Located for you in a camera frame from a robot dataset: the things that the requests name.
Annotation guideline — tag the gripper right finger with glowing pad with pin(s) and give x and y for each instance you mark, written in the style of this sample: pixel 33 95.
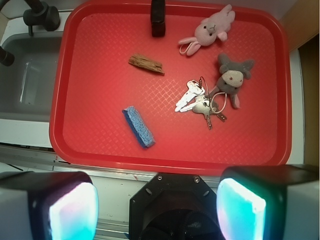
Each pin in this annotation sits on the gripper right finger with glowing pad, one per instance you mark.
pixel 269 202

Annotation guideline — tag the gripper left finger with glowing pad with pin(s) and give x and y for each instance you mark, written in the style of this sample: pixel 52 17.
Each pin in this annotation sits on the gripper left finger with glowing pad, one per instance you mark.
pixel 48 206

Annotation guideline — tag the gray plush animal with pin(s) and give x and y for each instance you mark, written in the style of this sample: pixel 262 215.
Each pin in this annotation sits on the gray plush animal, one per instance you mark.
pixel 233 75

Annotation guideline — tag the gray sink basin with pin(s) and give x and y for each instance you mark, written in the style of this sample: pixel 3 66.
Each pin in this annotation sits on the gray sink basin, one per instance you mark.
pixel 26 87

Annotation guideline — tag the red plastic tray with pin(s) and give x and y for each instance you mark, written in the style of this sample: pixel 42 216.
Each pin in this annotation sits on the red plastic tray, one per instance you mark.
pixel 94 83

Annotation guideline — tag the blue sponge block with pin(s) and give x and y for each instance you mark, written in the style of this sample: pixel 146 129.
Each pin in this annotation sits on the blue sponge block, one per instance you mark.
pixel 137 125

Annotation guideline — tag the silver key bunch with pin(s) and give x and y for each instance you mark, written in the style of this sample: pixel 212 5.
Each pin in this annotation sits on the silver key bunch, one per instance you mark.
pixel 195 100

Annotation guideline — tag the brown wood piece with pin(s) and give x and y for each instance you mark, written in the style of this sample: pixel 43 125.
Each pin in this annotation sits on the brown wood piece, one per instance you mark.
pixel 146 63

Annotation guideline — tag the pink plush bunny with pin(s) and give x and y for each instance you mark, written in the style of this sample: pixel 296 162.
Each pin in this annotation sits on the pink plush bunny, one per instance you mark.
pixel 208 31

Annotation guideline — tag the black faucet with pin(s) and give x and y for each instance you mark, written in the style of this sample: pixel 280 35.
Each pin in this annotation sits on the black faucet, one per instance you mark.
pixel 39 14

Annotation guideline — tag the black clip on tray edge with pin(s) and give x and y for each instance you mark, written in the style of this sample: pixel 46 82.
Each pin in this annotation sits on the black clip on tray edge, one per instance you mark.
pixel 158 18

